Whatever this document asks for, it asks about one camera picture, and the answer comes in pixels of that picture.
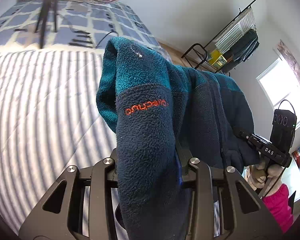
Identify teal plaid fleece jacket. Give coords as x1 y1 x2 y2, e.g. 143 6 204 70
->
96 37 259 239

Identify pink sleeve forearm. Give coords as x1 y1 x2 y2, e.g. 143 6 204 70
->
262 184 293 233

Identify dark clothes on rack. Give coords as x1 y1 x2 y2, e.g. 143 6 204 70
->
222 29 260 73

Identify gloved right hand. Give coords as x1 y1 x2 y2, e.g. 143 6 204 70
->
248 158 283 197

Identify window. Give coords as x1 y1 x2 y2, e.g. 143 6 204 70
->
256 58 300 128

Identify striped grey white quilt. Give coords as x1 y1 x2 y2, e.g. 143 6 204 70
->
0 50 116 234

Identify yellow box on rack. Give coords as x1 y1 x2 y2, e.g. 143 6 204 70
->
208 49 227 70

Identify black metal rack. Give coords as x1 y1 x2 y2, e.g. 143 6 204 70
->
181 4 257 74

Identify blue grid bedsheet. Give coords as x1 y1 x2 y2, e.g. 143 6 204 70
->
0 0 171 61

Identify black tripod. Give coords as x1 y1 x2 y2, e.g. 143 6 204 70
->
34 0 58 49

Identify black cable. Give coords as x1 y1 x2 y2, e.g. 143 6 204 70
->
95 31 120 49

